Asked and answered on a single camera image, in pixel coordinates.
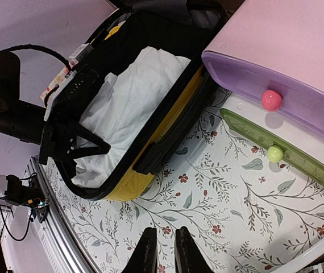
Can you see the white plastic basket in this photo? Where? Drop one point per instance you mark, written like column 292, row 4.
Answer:
column 303, row 260

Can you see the floral table mat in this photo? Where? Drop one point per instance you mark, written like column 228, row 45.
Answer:
column 244, row 214

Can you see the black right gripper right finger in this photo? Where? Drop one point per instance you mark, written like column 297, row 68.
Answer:
column 188, row 258

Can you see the white garment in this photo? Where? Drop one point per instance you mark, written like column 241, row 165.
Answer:
column 122, row 107

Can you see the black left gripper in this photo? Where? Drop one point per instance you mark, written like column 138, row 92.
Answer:
column 25, row 121

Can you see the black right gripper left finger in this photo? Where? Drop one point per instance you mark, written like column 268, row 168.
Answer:
column 144, row 257

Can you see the orange floral cloth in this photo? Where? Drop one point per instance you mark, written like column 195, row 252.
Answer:
column 59, row 82

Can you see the pink purple drawer box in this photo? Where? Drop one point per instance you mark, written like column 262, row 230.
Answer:
column 277, row 45

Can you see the yellow Pikachu suitcase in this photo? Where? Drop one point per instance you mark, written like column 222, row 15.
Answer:
column 182, row 28

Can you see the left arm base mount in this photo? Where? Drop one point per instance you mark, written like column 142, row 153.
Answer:
column 27, row 192

